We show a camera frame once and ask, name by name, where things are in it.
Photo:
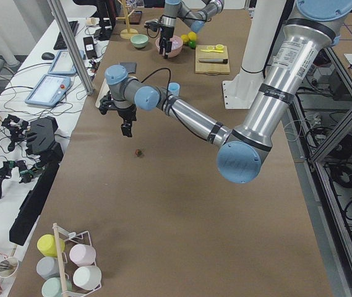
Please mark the yellow plastic knife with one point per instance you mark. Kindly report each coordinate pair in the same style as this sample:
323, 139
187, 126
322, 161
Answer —
211, 51

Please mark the yellow lemon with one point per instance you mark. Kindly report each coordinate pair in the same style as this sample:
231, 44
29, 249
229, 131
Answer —
192, 36
185, 39

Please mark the near teach pendant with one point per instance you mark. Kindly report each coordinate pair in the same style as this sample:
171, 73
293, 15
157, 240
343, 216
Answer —
49, 90

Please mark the aluminium frame post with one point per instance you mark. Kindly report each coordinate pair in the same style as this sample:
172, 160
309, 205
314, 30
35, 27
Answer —
63, 24

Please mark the pink cup on rack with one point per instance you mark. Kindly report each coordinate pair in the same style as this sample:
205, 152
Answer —
82, 255

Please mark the green cup on rack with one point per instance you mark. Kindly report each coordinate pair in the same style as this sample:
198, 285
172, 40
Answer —
52, 287

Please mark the lower lemon slice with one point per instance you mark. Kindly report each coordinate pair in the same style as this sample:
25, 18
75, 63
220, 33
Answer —
219, 47

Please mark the grey folded cloth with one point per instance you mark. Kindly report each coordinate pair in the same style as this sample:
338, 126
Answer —
130, 67

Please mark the upper yellow lemon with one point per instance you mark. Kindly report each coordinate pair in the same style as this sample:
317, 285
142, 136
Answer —
185, 39

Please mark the yellow cup on rack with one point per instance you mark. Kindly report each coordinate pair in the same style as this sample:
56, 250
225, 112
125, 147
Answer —
47, 245

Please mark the white cup on rack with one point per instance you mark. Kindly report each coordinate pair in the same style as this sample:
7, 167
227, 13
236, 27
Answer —
87, 277

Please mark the black computer mouse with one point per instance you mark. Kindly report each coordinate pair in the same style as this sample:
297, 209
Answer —
47, 56

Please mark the green bowl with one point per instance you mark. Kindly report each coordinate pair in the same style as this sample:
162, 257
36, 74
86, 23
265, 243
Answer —
139, 41

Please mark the lower yellow lemon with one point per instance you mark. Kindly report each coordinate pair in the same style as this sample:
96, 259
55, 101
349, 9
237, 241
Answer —
192, 36

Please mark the white rabbit tray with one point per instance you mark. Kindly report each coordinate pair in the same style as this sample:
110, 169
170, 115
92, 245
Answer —
103, 92

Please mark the steel knife handle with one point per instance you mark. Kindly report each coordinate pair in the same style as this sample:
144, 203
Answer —
213, 61

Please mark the light blue cup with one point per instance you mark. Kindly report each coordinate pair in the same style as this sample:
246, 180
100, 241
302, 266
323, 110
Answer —
174, 88

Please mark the far teach pendant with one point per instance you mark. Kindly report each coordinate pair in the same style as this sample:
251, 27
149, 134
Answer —
62, 64

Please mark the wooden cup stand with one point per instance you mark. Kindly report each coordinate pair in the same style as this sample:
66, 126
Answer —
127, 10

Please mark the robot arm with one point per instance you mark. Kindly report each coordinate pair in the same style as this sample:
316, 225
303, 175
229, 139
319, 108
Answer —
311, 27
175, 9

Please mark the wooden cutting board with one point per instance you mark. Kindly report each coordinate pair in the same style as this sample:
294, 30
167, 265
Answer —
203, 68

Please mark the teach pendant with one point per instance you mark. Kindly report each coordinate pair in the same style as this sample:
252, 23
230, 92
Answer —
62, 64
49, 90

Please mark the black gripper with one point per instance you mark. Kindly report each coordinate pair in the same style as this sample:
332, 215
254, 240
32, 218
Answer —
126, 113
165, 33

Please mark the grey cup on rack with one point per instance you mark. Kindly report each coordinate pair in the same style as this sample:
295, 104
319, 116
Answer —
48, 267

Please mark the green lime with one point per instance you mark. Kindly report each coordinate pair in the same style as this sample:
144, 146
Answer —
192, 44

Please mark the white wire cup rack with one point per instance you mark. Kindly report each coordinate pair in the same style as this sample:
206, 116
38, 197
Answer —
65, 240

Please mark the pink bowl of ice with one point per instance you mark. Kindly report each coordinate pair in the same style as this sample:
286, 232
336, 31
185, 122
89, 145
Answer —
177, 44

